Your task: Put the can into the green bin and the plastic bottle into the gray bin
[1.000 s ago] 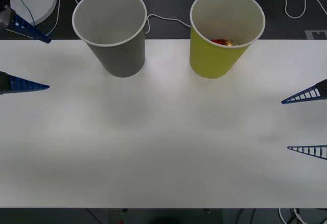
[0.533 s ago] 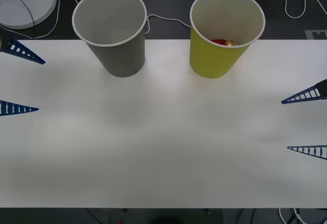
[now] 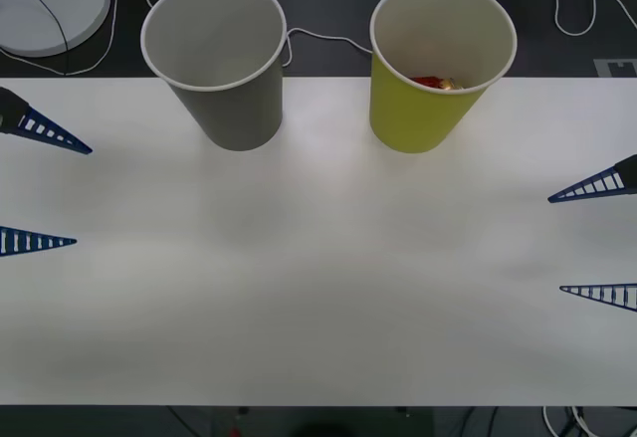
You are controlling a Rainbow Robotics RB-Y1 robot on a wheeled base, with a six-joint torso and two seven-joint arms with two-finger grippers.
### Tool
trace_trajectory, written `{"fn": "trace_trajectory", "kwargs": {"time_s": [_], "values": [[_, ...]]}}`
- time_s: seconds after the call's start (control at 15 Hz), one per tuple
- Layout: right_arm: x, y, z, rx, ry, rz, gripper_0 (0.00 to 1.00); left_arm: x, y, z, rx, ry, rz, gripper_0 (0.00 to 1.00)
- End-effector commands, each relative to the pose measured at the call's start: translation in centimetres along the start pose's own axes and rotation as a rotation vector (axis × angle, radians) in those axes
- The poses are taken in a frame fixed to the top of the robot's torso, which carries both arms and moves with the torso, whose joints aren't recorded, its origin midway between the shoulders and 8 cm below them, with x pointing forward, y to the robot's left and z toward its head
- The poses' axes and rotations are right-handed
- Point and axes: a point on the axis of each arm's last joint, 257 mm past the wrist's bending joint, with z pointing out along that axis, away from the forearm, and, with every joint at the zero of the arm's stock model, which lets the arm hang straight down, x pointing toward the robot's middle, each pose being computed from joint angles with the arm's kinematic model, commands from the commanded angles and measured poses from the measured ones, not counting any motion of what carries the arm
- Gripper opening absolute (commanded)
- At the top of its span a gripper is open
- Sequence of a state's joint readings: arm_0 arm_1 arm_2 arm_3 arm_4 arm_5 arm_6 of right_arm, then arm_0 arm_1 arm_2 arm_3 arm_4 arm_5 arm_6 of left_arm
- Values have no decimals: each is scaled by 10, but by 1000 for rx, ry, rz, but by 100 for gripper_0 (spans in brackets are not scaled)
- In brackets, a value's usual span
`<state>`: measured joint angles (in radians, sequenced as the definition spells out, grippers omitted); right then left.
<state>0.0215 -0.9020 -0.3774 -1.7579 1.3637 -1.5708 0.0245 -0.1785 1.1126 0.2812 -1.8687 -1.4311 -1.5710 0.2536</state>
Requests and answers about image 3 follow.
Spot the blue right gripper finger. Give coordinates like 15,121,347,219
547,153,637,205
559,283,637,314

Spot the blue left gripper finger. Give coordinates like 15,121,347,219
0,87,94,156
0,226,79,260

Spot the grey floor marker plate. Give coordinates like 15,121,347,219
593,58,637,79

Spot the round pale grey disc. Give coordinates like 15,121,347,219
0,0,112,59

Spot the yellow-green plastic waste bin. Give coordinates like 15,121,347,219
368,0,519,155

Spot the grey plastic waste bin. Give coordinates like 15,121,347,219
139,0,288,152

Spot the black cable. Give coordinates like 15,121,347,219
9,0,70,78

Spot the thin white cable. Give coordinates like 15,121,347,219
0,0,119,79

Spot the white cable under table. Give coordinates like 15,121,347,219
541,405,563,437

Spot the white power strip cable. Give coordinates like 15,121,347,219
129,0,374,68

